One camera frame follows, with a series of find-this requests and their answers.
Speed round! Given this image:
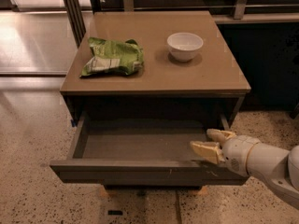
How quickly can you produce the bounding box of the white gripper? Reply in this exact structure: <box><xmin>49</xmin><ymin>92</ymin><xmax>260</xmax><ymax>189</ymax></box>
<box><xmin>190</xmin><ymin>129</ymin><xmax>260</xmax><ymax>176</ymax></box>

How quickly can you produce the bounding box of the drawer grey front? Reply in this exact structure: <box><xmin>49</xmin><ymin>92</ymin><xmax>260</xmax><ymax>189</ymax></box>
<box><xmin>50</xmin><ymin>113</ymin><xmax>247</xmax><ymax>187</ymax></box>

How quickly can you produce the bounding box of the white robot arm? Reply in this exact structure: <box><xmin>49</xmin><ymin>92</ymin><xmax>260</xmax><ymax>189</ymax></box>
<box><xmin>190</xmin><ymin>129</ymin><xmax>299</xmax><ymax>209</ymax></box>

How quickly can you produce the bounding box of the brown drawer cabinet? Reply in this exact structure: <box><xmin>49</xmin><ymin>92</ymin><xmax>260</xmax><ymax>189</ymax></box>
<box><xmin>59</xmin><ymin>10</ymin><xmax>251</xmax><ymax>191</ymax></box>

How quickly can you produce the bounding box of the white ceramic bowl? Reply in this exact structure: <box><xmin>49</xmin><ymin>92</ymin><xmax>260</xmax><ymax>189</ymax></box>
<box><xmin>167</xmin><ymin>33</ymin><xmax>204</xmax><ymax>63</ymax></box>

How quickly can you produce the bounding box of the green crumpled chip bag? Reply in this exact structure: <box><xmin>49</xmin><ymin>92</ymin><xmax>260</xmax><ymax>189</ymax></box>
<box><xmin>80</xmin><ymin>37</ymin><xmax>144</xmax><ymax>77</ymax></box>

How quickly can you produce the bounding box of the metal railing frame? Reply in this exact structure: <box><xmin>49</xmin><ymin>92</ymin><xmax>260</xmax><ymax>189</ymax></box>
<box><xmin>64</xmin><ymin>0</ymin><xmax>299</xmax><ymax>46</ymax></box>

